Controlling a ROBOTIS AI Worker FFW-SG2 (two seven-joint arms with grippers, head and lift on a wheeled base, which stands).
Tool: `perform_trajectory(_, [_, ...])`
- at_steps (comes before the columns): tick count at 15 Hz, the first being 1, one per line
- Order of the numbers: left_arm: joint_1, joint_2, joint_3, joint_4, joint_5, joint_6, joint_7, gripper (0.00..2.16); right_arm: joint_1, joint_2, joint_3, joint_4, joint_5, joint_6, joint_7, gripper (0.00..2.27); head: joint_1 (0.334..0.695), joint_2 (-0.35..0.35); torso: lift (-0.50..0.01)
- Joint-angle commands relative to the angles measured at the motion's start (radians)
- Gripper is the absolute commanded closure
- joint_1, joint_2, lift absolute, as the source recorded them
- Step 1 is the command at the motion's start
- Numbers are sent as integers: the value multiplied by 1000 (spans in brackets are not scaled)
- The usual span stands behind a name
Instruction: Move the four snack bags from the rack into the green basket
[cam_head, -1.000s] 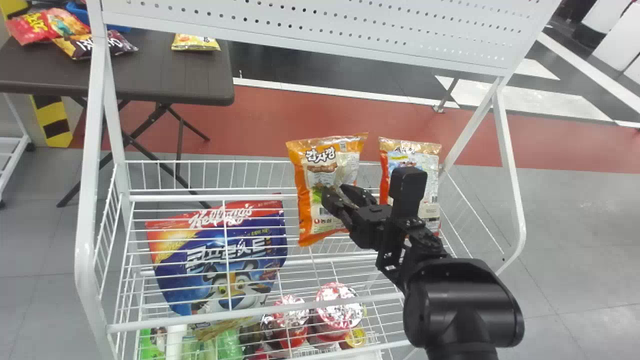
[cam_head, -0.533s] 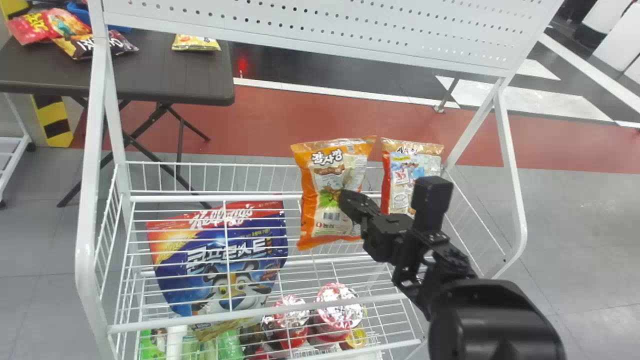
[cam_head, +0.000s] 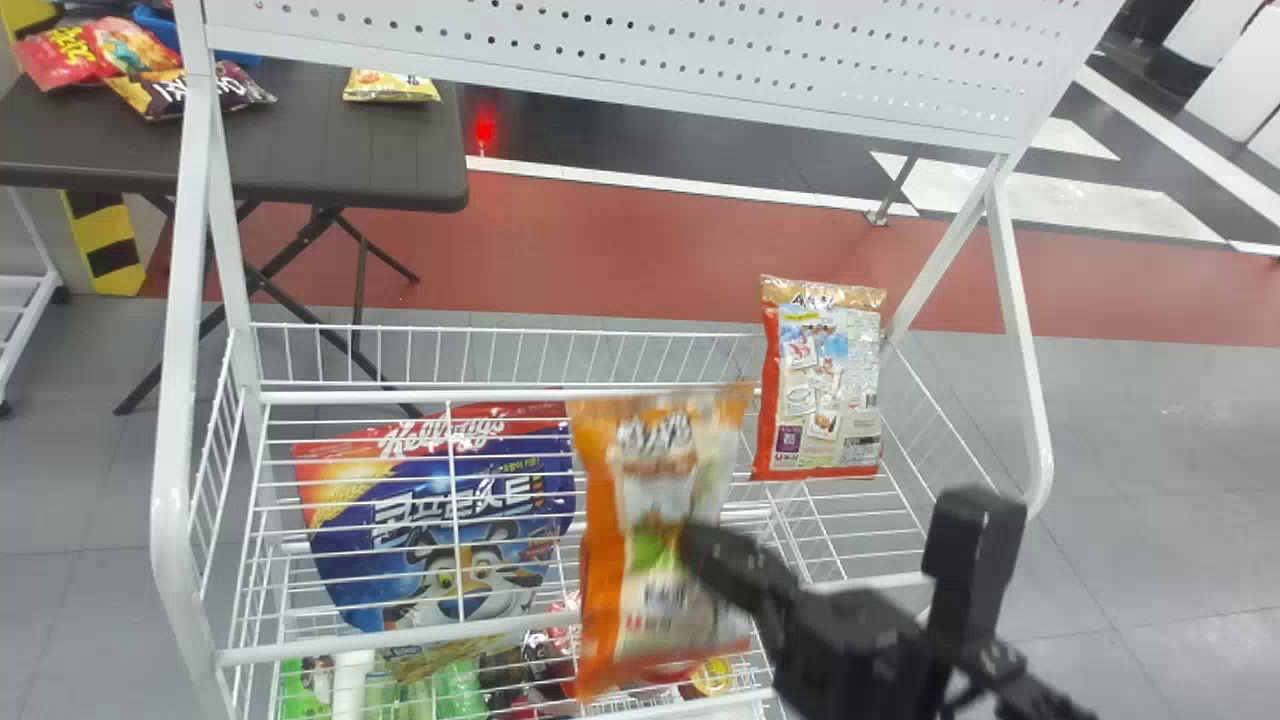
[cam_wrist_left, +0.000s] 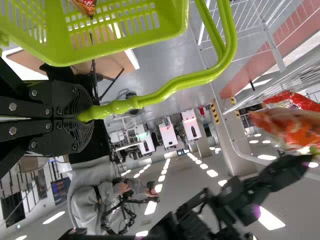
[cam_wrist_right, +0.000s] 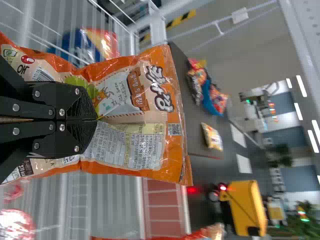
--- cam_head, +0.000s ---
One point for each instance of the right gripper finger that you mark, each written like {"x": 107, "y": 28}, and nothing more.
{"x": 735, "y": 575}

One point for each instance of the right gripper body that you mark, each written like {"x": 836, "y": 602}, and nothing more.
{"x": 850, "y": 650}

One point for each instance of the orange cereal bag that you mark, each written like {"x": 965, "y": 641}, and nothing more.
{"x": 820, "y": 380}
{"x": 650, "y": 480}

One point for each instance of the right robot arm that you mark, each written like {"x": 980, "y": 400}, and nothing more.
{"x": 1010, "y": 690}

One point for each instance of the blue cereal bag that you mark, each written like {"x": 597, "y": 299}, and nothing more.
{"x": 400, "y": 520}

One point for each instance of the dark side table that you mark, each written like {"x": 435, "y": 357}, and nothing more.
{"x": 320, "y": 150}

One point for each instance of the yellow snack packet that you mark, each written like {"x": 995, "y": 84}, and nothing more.
{"x": 390, "y": 87}

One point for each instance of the black snack packet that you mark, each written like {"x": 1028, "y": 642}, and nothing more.
{"x": 185, "y": 92}

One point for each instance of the white shelf trolley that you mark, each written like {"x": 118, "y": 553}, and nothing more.
{"x": 20, "y": 300}

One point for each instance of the orange snack packet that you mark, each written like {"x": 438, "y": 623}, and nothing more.
{"x": 130, "y": 48}

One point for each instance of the red snack packet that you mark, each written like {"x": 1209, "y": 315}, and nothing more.
{"x": 55, "y": 60}

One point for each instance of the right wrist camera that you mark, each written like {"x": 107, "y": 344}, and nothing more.
{"x": 972, "y": 550}

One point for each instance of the yellow black striped post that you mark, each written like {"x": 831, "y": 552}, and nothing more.
{"x": 105, "y": 245}

